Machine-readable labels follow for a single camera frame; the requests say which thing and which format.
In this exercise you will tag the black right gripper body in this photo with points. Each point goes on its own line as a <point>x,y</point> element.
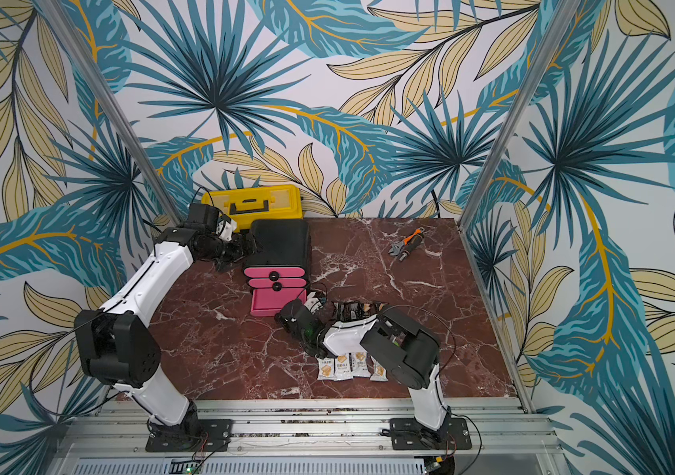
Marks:
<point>348,309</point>

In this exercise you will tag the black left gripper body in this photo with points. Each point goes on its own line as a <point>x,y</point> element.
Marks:
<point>227,252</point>

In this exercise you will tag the black drawer cabinet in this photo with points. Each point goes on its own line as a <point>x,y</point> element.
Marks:
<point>280,243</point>

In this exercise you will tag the pink bottom drawer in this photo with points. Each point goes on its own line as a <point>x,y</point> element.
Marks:
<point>267,302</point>

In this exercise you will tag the black cookie packet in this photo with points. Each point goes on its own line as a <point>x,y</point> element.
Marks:
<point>340,313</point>
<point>356,311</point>
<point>369,309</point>

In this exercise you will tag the white cookie packet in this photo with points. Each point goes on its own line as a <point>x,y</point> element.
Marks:
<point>327,369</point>
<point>378,372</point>
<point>359,365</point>
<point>343,367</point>

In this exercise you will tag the pink top drawer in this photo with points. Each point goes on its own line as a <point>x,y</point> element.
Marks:
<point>274,272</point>

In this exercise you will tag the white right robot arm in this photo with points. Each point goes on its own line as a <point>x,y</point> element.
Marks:
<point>408,351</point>

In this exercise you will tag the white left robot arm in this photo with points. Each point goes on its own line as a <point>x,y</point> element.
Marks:
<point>114,341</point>

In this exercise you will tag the yellow black toolbox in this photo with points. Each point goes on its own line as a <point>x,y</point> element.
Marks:
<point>244,206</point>

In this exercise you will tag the orange adjustable wrench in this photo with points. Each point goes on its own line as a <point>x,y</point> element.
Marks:
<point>396,247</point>

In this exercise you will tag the black orange screwdriver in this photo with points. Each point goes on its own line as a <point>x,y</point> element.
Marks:
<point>409,245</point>

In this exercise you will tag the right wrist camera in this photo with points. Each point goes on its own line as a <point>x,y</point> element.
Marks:
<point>313,303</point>

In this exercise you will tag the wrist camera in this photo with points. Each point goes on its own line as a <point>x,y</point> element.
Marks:
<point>313,303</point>
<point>225,228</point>

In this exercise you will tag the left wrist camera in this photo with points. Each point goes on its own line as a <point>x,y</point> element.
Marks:
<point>225,228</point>

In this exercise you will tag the aluminium front rail frame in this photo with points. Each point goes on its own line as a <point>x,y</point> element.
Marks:
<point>316,437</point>

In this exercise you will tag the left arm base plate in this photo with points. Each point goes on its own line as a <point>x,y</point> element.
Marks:
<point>203,435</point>

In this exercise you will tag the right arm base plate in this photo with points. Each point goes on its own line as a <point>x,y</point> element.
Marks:
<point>409,434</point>

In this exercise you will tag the left aluminium corner post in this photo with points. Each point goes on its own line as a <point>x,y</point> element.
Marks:
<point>63,28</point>

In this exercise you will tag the aluminium corner post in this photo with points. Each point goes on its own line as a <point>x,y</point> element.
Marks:
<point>545,50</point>
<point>63,28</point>

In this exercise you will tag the right aluminium corner post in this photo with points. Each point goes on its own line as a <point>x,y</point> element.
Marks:
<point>545,50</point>

